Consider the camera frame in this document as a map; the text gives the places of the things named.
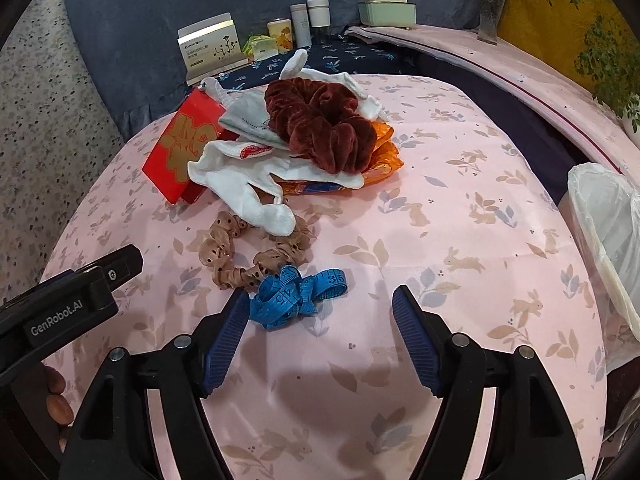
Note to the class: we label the person's left hand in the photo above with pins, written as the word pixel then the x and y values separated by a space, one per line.
pixel 55 402

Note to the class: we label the white plastic bin bag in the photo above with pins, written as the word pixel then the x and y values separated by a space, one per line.
pixel 600 220

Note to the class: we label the potted green plant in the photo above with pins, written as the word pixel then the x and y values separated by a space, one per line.
pixel 607 60

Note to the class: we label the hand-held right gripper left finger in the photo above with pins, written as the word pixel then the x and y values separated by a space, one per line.
pixel 227 345

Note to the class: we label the white card box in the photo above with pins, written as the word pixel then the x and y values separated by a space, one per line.
pixel 210 50

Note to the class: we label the white jar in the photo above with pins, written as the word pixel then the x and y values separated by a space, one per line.
pixel 318 12

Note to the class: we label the pale green box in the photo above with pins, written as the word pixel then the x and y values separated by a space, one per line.
pixel 387 12

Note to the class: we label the navy floral cloth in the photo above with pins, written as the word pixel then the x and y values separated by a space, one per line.
pixel 350 60

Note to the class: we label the blue-grey backdrop cloth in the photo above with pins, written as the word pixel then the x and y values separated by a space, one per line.
pixel 150 20

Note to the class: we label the dark purple cloth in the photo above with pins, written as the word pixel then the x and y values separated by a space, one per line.
pixel 500 120

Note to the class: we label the grey cloth pouch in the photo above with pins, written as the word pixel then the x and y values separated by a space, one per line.
pixel 245 115

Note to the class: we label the tan dotted scrunchie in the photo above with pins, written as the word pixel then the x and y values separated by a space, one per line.
pixel 215 255

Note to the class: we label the blue measuring tape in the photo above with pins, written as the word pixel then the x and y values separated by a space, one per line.
pixel 280 302

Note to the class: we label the green packet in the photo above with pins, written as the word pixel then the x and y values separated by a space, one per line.
pixel 260 47

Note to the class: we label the yellow backdrop cloth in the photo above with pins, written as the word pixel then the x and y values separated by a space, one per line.
pixel 540 25

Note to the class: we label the tall white bottle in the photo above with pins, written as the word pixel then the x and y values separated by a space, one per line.
pixel 300 25

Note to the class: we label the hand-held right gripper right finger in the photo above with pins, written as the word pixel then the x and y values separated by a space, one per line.
pixel 415 340

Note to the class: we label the dark red velvet scrunchie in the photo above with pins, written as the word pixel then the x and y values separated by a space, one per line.
pixel 325 130

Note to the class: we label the yellow tin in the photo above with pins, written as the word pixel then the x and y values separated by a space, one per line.
pixel 280 35

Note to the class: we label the glass vase with pink flowers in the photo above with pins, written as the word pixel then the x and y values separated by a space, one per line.
pixel 489 20

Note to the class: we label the orange plastic bag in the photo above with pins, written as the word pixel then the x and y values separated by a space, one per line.
pixel 386 160

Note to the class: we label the red paper envelope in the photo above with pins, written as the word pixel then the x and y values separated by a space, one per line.
pixel 172 152

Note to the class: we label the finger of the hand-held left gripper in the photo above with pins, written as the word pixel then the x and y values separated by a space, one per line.
pixel 120 262

